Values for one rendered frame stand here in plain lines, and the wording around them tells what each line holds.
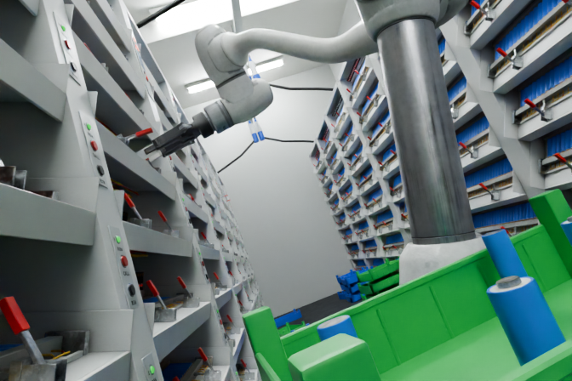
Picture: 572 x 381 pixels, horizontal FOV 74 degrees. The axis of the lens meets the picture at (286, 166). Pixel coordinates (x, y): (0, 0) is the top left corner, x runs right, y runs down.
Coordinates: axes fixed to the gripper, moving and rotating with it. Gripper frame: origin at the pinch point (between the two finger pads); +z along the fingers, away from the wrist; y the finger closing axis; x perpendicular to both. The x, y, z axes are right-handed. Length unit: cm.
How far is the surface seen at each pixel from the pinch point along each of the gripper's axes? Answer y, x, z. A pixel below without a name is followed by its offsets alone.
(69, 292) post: -54, -34, 10
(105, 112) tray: -6.9, 14.1, 3.5
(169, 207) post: 16.0, -12.9, 3.8
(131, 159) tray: -25.5, -9.7, 0.0
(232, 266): 156, -33, 6
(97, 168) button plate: -50, -19, 1
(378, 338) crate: -77, -54, -18
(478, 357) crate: -81, -57, -23
